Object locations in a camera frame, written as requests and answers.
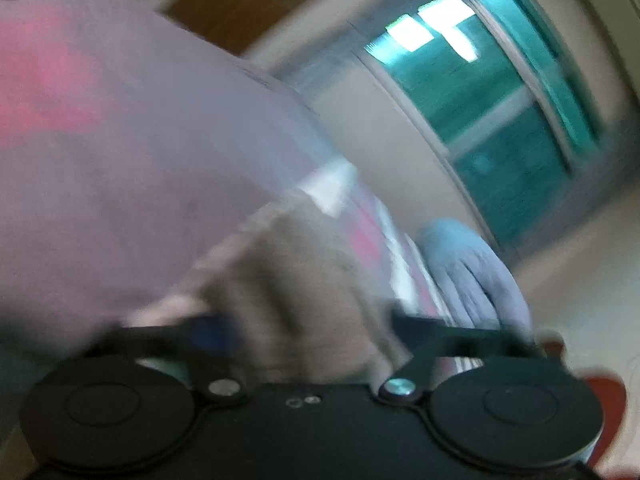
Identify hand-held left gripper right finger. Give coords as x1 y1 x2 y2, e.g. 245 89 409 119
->
379 309 562 407

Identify brown wooden door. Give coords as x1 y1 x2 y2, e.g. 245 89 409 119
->
162 0 368 58

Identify red and white headboard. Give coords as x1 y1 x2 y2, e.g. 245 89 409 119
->
542 339 628 463

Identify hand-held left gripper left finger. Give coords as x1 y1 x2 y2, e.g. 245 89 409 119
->
94 312 249 408

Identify grey curtain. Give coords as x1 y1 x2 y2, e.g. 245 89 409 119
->
280 7 386 116

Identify folded light blue duvet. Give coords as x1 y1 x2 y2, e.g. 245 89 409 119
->
417 219 533 338

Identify grey pants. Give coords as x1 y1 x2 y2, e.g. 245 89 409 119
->
192 195 408 386

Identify window with metal frame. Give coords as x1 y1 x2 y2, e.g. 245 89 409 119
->
357 0 608 261

